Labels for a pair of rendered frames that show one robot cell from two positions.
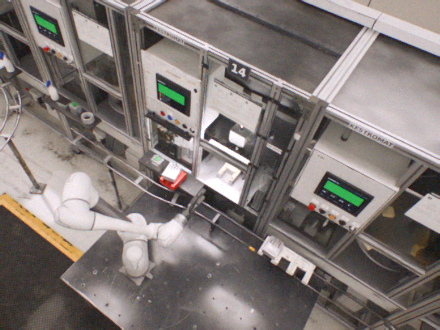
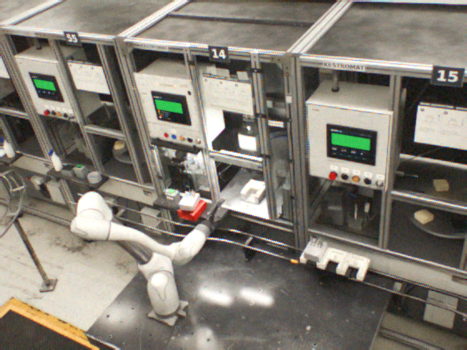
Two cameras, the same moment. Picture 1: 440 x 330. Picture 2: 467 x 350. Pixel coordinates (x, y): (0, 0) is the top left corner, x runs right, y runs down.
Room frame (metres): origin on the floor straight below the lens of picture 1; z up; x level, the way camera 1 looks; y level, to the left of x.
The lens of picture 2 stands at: (-1.08, -0.35, 3.01)
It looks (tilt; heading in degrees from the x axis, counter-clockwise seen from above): 36 degrees down; 9
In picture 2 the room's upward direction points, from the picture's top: 9 degrees counter-clockwise
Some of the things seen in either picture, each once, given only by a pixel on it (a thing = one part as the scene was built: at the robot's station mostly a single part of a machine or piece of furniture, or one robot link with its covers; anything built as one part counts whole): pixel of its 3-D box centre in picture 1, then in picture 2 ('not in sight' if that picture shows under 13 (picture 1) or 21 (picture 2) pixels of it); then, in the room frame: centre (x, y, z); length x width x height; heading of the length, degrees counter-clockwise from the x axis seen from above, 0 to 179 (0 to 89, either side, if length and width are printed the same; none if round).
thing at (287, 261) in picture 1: (285, 260); (334, 263); (0.92, -0.56, 0.84); 0.36 x 0.14 x 0.10; 64
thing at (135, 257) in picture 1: (135, 257); (162, 290); (0.77, 0.43, 0.85); 0.18 x 0.16 x 0.22; 17
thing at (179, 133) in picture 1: (169, 125); (174, 145); (1.49, 0.36, 1.37); 0.36 x 0.04 x 0.04; 64
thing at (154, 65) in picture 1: (182, 87); (179, 102); (1.62, 0.30, 1.60); 0.42 x 0.29 x 0.46; 64
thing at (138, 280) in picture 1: (139, 268); (170, 308); (0.75, 0.41, 0.71); 0.22 x 0.18 x 0.06; 64
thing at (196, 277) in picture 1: (198, 278); (239, 309); (0.76, 0.00, 0.66); 1.50 x 1.06 x 0.04; 64
